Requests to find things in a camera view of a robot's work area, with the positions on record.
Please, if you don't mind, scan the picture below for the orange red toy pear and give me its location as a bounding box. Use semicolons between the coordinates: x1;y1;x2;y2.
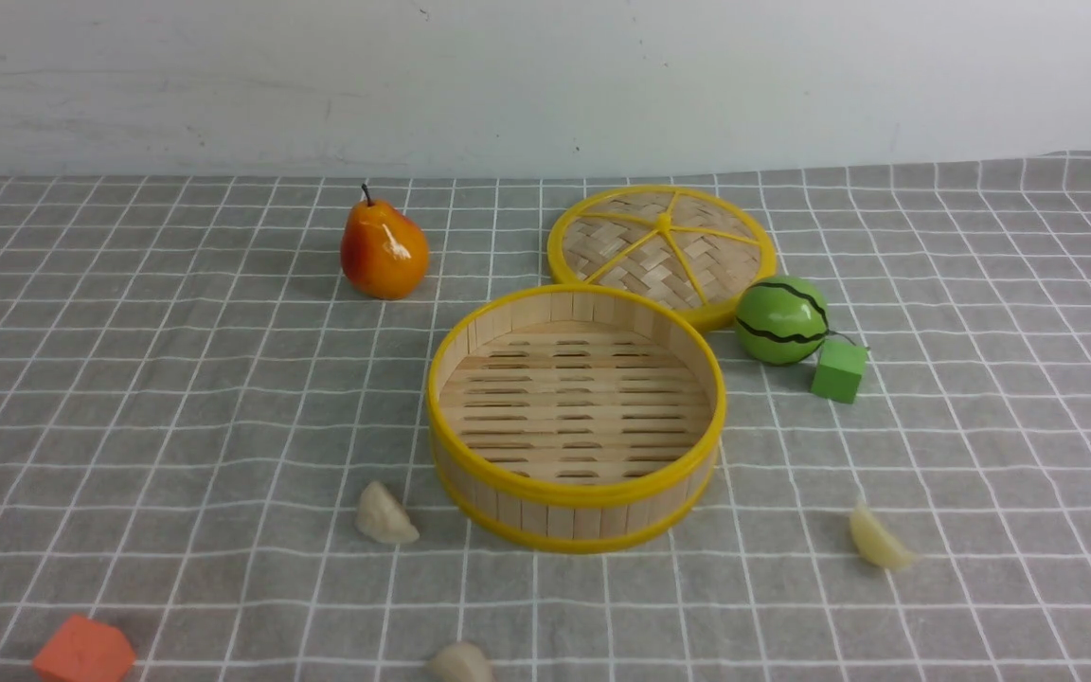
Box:
339;183;430;299

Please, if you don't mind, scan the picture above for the white dumpling bottom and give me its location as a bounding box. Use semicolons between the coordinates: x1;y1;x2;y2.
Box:
427;641;496;682

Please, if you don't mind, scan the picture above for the orange wooden block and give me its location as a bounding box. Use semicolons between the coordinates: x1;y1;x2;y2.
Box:
31;614;137;681

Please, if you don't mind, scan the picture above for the white dumpling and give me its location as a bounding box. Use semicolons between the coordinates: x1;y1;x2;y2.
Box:
427;641;496;682
353;480;420;547

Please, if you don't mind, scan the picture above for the yellowish dumpling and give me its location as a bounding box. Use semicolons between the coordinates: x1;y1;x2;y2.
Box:
849;499;919;571

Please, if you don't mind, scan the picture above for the bamboo steamer tray yellow rim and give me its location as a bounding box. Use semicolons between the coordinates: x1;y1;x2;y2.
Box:
424;285;727;553

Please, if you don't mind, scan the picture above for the green toy watermelon ball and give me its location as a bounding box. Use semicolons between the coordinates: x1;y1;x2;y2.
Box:
733;275;830;366

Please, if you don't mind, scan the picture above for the grey checked tablecloth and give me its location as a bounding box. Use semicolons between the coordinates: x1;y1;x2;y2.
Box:
0;152;1091;681

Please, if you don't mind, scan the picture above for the green wooden cube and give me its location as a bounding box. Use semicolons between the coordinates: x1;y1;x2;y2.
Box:
810;338;867;404

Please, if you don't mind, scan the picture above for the woven bamboo steamer lid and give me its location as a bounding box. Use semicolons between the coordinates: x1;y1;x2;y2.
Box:
546;186;777;332

